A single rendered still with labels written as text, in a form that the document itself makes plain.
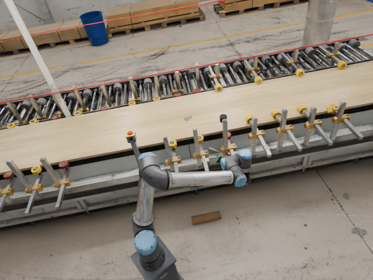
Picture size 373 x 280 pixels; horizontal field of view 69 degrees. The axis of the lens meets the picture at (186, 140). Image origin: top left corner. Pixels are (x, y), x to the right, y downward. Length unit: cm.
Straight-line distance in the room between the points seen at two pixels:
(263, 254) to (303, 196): 82
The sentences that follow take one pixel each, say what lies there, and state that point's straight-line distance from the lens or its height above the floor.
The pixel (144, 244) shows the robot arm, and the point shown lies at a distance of 195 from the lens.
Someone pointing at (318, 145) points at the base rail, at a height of 70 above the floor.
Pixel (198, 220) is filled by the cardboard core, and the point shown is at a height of 7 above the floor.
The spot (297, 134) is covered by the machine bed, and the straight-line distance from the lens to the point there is 290.
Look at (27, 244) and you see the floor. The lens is 355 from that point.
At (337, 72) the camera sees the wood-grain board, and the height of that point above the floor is 90.
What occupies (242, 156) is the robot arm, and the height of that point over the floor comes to 120.
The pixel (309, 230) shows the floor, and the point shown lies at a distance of 302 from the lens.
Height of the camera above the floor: 254
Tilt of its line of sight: 42 degrees down
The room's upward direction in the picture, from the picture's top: 10 degrees counter-clockwise
